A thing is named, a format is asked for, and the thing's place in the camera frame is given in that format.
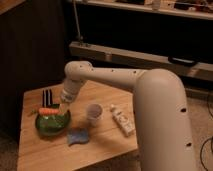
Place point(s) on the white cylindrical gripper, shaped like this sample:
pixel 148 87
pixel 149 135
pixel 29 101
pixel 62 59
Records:
pixel 67 96

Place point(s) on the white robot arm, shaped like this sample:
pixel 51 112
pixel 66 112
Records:
pixel 163 127

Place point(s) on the green ceramic bowl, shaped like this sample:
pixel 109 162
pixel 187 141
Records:
pixel 52 125

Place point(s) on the black striped object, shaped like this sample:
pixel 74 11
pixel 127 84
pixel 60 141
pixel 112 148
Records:
pixel 47 98

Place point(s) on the blue sponge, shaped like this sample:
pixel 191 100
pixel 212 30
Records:
pixel 77 136

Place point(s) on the white paper cup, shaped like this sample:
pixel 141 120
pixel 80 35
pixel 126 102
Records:
pixel 93 114

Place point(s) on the white tube with label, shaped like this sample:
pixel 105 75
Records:
pixel 123 122

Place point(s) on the metal stand pole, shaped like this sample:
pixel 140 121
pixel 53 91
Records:
pixel 79 36

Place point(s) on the long grey case with handle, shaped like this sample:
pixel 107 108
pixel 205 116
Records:
pixel 196 70

